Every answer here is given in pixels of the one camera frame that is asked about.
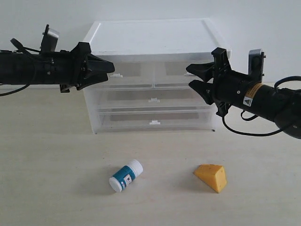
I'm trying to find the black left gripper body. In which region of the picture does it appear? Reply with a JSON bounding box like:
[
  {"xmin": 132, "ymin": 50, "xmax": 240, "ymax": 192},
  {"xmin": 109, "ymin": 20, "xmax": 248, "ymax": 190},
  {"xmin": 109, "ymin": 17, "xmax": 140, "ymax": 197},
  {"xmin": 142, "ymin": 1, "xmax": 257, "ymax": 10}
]
[{"xmin": 40, "ymin": 42, "xmax": 91, "ymax": 93}]

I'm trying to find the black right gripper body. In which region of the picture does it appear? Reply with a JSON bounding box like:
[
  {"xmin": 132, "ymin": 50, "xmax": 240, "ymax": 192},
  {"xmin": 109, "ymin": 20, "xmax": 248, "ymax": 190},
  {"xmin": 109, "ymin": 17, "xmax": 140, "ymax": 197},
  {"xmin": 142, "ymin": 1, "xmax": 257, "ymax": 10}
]
[{"xmin": 212, "ymin": 48, "xmax": 256, "ymax": 116}]

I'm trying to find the yellow cheese wedge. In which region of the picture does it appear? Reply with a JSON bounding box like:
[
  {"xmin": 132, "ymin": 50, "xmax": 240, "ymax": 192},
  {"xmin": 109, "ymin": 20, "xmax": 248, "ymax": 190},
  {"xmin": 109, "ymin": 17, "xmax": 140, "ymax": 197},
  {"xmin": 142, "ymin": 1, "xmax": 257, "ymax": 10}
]
[{"xmin": 193, "ymin": 164, "xmax": 227, "ymax": 193}]

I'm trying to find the white teal pill bottle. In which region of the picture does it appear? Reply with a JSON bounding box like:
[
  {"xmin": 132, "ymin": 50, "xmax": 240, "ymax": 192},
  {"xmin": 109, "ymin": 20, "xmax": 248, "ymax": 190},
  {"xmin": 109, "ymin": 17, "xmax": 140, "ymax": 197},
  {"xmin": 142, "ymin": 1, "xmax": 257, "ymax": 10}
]
[{"xmin": 109, "ymin": 159, "xmax": 143, "ymax": 192}]

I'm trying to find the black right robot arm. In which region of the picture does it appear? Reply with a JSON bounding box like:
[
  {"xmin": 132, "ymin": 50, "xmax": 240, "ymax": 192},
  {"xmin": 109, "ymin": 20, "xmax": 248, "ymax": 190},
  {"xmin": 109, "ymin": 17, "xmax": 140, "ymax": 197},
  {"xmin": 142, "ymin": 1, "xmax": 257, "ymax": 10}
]
[{"xmin": 186, "ymin": 48, "xmax": 301, "ymax": 139}]

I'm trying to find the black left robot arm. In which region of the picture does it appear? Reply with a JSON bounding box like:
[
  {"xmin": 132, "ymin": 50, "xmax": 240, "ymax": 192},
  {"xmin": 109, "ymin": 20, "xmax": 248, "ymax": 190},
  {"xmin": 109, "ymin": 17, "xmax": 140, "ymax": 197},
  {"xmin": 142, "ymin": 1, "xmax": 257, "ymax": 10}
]
[{"xmin": 0, "ymin": 42, "xmax": 115, "ymax": 93}]

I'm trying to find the clear middle wide drawer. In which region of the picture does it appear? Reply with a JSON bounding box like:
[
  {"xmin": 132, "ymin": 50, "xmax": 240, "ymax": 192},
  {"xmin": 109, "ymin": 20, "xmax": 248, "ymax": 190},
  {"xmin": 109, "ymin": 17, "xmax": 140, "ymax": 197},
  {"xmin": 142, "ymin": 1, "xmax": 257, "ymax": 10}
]
[{"xmin": 92, "ymin": 89, "xmax": 214, "ymax": 109}]

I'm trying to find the clear wide drawer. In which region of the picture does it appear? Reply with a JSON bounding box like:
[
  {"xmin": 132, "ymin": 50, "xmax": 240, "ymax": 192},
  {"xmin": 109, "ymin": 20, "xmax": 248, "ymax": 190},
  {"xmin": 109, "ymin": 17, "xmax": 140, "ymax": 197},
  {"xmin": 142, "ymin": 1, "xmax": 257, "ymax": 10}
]
[
  {"xmin": 91, "ymin": 109, "xmax": 214, "ymax": 133},
  {"xmin": 92, "ymin": 89, "xmax": 214, "ymax": 109}
]

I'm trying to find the clear bottom wide drawer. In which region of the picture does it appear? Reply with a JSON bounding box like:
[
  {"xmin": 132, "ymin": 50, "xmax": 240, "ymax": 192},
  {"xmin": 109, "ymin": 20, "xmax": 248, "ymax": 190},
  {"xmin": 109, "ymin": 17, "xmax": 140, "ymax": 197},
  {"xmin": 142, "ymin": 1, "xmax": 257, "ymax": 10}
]
[{"xmin": 91, "ymin": 109, "xmax": 214, "ymax": 133}]

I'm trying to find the white plastic drawer cabinet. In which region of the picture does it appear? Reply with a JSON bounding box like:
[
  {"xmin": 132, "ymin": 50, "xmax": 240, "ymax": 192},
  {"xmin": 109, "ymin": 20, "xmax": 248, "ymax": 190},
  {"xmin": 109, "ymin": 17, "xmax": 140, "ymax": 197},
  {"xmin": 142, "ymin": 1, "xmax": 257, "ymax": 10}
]
[{"xmin": 83, "ymin": 18, "xmax": 232, "ymax": 131}]

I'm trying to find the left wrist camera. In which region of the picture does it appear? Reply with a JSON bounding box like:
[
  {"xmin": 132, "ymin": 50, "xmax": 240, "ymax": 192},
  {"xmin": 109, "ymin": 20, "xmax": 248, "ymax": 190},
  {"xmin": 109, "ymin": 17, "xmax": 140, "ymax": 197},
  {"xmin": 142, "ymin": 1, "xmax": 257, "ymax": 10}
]
[{"xmin": 40, "ymin": 24, "xmax": 60, "ymax": 55}]

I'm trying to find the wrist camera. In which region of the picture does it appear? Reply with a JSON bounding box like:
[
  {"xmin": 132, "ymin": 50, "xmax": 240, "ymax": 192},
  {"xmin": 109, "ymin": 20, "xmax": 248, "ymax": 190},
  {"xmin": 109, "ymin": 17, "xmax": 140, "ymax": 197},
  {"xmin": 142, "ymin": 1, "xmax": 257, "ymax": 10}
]
[
  {"xmin": 248, "ymin": 48, "xmax": 266, "ymax": 82},
  {"xmin": 40, "ymin": 24, "xmax": 60, "ymax": 55}
]

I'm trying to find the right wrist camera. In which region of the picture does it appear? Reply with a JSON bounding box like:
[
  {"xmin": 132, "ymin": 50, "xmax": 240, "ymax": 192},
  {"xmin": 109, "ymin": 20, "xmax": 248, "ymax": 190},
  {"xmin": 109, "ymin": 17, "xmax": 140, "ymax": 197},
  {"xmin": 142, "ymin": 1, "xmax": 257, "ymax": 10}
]
[{"xmin": 248, "ymin": 48, "xmax": 266, "ymax": 82}]

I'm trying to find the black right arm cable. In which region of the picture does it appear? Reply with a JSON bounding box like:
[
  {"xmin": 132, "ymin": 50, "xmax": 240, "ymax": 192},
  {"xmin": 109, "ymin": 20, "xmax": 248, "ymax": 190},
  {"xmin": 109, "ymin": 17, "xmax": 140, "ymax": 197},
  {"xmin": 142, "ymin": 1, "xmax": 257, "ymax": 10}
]
[{"xmin": 222, "ymin": 75, "xmax": 301, "ymax": 137}]

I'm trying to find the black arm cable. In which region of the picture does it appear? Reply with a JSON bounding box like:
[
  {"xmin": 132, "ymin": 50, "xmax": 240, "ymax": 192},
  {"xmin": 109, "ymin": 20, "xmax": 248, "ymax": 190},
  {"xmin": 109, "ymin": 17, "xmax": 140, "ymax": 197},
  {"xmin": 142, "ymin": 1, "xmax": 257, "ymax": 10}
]
[
  {"xmin": 0, "ymin": 38, "xmax": 51, "ymax": 97},
  {"xmin": 222, "ymin": 75, "xmax": 301, "ymax": 137}
]

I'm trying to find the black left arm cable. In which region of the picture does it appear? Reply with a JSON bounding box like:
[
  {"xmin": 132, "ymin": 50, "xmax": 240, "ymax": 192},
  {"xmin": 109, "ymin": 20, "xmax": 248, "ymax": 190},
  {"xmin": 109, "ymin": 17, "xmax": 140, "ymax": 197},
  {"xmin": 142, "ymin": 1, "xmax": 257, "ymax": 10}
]
[{"xmin": 0, "ymin": 38, "xmax": 51, "ymax": 97}]

